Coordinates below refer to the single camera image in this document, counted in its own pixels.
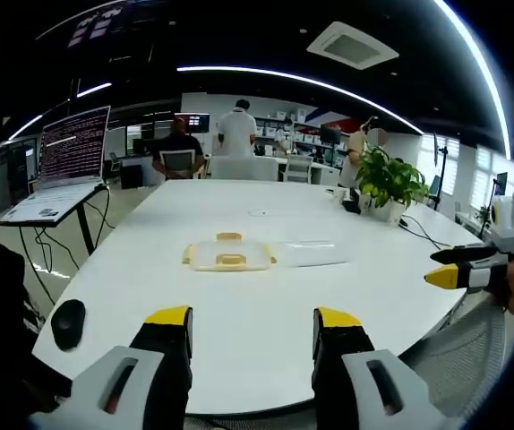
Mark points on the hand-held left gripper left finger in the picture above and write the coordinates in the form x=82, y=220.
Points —
x=105, y=380

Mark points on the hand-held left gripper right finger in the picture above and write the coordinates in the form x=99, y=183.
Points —
x=355, y=385

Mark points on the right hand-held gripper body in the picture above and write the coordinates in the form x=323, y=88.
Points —
x=510, y=233

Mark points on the clear container with buckle clips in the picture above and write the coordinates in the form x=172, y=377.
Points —
x=230, y=251

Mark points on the black tripod with screen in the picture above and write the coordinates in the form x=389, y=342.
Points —
x=496, y=192

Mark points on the black computer mouse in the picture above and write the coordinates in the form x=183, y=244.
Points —
x=68, y=323

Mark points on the grey mesh office chair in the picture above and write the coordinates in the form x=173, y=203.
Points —
x=463, y=354

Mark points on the black tripod stand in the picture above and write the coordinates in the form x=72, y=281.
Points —
x=439, y=170

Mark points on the green potted plant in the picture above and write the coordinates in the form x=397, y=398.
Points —
x=387, y=177

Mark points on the black box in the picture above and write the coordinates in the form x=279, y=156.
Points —
x=352, y=205

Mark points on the white mug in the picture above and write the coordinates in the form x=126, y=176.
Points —
x=339, y=195

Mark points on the clear plastic sheet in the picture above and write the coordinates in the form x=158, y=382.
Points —
x=313, y=253

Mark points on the black-legged laptop stand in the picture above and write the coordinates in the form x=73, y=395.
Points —
x=84, y=224

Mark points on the ceiling light strip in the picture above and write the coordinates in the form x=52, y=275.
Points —
x=25, y=127
x=94, y=90
x=302, y=80
x=485, y=67

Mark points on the black desktop monitor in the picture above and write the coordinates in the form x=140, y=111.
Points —
x=330, y=134

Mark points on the white mesh-back chair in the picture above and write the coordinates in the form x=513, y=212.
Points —
x=177, y=162
x=299, y=166

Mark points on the open silver laptop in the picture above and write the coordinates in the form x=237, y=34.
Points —
x=71, y=152

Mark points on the white desk partition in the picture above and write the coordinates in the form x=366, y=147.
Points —
x=243, y=169

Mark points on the ceiling air conditioner vent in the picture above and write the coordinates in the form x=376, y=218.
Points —
x=353, y=45

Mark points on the wall screen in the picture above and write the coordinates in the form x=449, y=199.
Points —
x=198, y=122

